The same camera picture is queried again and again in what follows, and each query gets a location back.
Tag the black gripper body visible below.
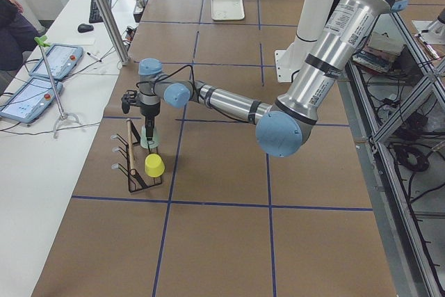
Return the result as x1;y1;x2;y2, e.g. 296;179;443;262
139;93;160;128

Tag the light green plastic cup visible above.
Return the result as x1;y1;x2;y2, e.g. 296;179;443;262
140;125;159;149

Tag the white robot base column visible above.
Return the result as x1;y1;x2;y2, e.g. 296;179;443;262
275;0;335;83

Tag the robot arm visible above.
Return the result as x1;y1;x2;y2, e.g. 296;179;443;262
138;0;409;157

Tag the yellow plastic cup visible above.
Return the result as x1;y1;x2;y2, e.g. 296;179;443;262
144;153;165;178

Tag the white bear print tray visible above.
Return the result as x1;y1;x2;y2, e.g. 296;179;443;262
211;0;245;22

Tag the black marker pen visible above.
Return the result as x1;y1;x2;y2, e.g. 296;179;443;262
86;52;102;63

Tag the upper teach pendant tablet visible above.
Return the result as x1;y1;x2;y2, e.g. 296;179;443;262
46;43;83;81

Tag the teach pendant tablet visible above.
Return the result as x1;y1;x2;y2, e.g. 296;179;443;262
1;77;55;124
46;43;83;81

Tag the black computer mouse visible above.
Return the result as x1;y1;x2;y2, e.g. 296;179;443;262
77;24;94;33

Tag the black computer keyboard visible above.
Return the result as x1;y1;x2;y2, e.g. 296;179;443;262
88;0;113;24

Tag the lower teach pendant tablet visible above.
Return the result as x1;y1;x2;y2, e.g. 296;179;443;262
1;77;55;124

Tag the green tipped metal stand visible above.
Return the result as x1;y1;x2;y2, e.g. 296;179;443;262
34;35;81;139

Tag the stack of books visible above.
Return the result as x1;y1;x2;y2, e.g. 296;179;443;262
352;32;404;73

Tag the black wire cup rack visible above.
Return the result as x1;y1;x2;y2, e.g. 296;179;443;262
111;118;163;193

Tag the aluminium frame post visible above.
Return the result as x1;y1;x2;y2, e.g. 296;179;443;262
95;0;129;66

